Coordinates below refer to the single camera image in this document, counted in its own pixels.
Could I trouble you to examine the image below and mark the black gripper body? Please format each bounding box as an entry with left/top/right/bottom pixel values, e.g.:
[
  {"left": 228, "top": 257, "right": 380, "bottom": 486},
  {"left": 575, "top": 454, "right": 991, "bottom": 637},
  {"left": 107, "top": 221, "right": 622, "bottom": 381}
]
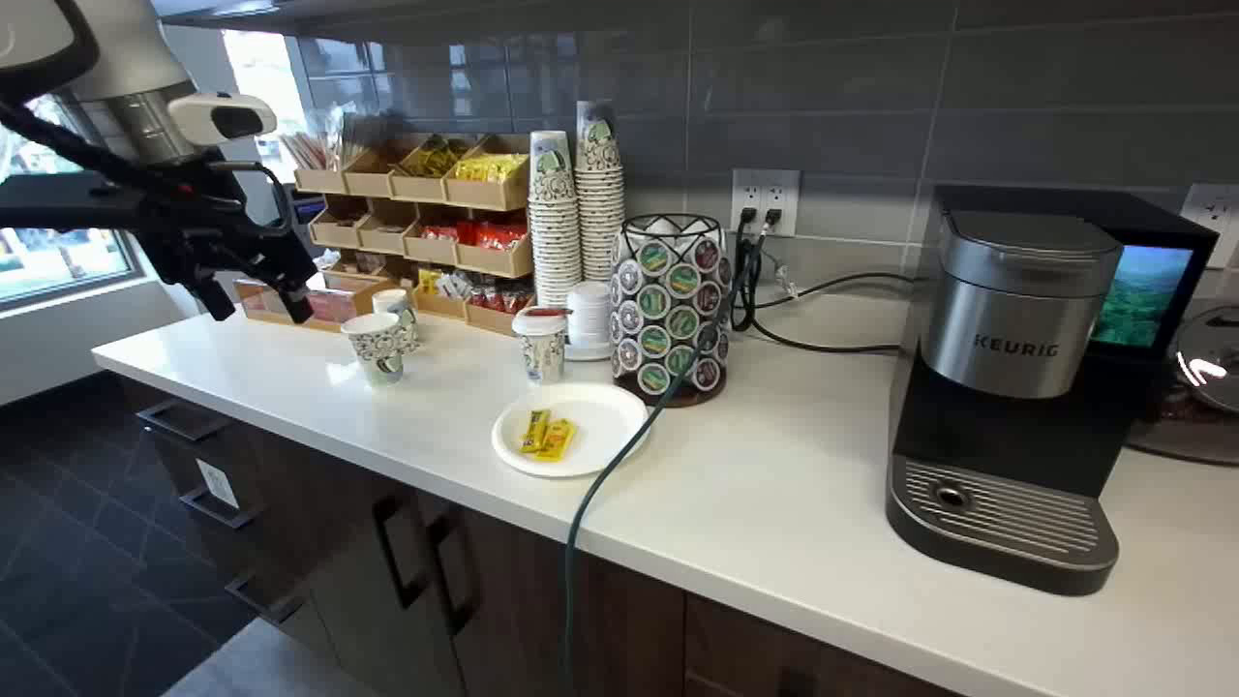
[{"left": 131, "top": 151, "right": 317, "bottom": 288}]

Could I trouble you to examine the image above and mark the patterned paper coffee cup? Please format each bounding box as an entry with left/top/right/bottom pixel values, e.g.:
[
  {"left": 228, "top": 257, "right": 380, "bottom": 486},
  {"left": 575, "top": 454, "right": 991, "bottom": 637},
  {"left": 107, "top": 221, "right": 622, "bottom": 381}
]
[
  {"left": 511, "top": 306, "right": 573, "bottom": 389},
  {"left": 366, "top": 288, "right": 427, "bottom": 349},
  {"left": 339, "top": 312, "right": 411, "bottom": 392}
]

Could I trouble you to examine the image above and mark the wooden sachet organizer rack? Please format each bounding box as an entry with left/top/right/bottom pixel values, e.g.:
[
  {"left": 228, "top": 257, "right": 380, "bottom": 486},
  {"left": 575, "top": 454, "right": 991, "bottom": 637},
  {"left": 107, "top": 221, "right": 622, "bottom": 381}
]
[{"left": 289, "top": 126, "right": 537, "bottom": 341}]

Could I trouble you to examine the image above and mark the dark wooden counter cabinet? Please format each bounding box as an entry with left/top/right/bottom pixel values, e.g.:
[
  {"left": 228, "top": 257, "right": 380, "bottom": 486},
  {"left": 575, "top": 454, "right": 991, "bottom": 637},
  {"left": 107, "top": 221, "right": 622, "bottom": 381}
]
[{"left": 131, "top": 373, "right": 962, "bottom": 697}]

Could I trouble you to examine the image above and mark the short paper cup stack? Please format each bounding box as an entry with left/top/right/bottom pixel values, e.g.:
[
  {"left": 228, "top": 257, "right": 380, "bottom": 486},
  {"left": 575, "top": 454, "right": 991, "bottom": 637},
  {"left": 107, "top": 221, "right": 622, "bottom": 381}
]
[{"left": 526, "top": 128, "right": 584, "bottom": 313}]

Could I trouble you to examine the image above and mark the yellow sachet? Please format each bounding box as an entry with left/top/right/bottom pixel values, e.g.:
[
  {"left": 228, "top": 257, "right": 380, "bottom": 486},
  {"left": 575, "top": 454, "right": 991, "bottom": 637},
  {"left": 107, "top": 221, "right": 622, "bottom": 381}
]
[
  {"left": 515, "top": 408, "right": 552, "bottom": 456},
  {"left": 530, "top": 414, "right": 582, "bottom": 466}
]

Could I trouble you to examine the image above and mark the coffee pod carousel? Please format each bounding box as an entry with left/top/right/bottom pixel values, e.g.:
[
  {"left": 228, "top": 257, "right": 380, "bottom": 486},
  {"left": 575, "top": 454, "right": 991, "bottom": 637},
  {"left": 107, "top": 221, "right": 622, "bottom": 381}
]
[{"left": 608, "top": 211, "right": 737, "bottom": 408}]

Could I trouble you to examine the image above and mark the Keurig coffee machine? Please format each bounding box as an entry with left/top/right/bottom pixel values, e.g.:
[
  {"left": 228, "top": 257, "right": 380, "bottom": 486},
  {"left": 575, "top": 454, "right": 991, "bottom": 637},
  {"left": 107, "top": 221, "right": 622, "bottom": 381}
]
[{"left": 884, "top": 186, "right": 1224, "bottom": 601}]

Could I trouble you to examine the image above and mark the wooden tea bag box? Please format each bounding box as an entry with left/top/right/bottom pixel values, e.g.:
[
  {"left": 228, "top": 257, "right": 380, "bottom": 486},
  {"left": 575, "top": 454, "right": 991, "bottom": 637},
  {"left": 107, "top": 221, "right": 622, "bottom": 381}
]
[{"left": 232, "top": 264, "right": 380, "bottom": 337}]

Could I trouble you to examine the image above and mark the red white sachets pile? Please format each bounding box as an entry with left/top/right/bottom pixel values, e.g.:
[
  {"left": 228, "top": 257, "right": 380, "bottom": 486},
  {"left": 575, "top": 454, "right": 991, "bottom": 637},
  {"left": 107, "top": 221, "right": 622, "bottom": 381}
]
[{"left": 407, "top": 211, "right": 463, "bottom": 247}]

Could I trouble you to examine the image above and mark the window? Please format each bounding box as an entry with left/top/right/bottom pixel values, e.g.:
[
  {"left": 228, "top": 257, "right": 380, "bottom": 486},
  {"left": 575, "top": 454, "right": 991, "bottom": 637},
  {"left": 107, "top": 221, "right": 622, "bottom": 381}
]
[{"left": 0, "top": 90, "right": 146, "bottom": 313}]

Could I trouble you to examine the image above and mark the white cabinet label sticker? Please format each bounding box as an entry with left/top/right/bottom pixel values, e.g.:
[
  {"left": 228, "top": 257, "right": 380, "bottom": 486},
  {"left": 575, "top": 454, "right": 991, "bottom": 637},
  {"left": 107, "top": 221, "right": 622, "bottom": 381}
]
[{"left": 195, "top": 456, "right": 245, "bottom": 514}]

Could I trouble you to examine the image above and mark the olive sachets pile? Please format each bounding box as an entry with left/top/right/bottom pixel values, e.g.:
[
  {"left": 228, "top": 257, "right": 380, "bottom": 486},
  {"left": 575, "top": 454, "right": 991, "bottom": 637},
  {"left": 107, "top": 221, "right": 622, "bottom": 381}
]
[{"left": 400, "top": 141, "right": 463, "bottom": 184}]

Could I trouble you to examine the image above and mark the yellow sachets pile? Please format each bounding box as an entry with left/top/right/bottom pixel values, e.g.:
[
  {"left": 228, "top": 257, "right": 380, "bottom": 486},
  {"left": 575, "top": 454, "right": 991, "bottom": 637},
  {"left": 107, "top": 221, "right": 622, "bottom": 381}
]
[{"left": 448, "top": 148, "right": 530, "bottom": 186}]

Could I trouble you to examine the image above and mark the white round plate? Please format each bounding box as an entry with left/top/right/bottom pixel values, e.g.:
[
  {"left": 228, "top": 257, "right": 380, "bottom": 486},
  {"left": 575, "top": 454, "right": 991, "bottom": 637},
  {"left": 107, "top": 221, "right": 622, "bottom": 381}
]
[{"left": 486, "top": 381, "right": 654, "bottom": 486}]

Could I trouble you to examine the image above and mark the silver appliance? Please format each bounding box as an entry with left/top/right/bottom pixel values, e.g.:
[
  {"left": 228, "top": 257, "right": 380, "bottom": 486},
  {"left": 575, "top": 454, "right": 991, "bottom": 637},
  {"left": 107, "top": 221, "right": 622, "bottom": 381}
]
[{"left": 1128, "top": 299, "right": 1239, "bottom": 470}]

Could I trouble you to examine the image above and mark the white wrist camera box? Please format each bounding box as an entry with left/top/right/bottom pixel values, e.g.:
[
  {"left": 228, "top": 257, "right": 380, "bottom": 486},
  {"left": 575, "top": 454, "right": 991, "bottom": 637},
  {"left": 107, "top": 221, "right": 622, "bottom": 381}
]
[{"left": 165, "top": 90, "right": 281, "bottom": 151}]

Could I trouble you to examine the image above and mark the black cabinet door handle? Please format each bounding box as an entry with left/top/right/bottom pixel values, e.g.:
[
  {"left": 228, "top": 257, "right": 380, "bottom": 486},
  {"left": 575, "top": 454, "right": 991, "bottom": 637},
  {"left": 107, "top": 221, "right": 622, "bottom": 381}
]
[
  {"left": 427, "top": 512, "right": 484, "bottom": 638},
  {"left": 373, "top": 490, "right": 431, "bottom": 617}
]

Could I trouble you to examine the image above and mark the white wall power outlet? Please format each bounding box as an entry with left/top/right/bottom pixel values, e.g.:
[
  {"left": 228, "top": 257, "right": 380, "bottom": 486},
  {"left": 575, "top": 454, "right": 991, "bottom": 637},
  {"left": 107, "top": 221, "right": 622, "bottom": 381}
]
[
  {"left": 1177, "top": 184, "right": 1239, "bottom": 270},
  {"left": 725, "top": 166, "right": 805, "bottom": 241}
]

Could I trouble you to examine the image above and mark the black power cable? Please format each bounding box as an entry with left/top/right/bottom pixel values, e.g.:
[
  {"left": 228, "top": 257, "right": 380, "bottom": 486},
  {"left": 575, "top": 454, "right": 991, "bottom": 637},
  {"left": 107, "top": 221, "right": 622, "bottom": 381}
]
[
  {"left": 731, "top": 204, "right": 908, "bottom": 361},
  {"left": 752, "top": 264, "right": 934, "bottom": 313}
]

